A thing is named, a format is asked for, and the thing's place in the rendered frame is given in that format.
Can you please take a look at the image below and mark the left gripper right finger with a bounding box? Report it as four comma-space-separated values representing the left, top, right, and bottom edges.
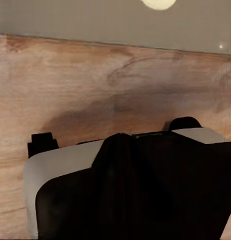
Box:
121, 133, 206, 240

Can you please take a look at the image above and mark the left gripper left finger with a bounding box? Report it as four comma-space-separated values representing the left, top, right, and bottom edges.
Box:
53, 133, 129, 240

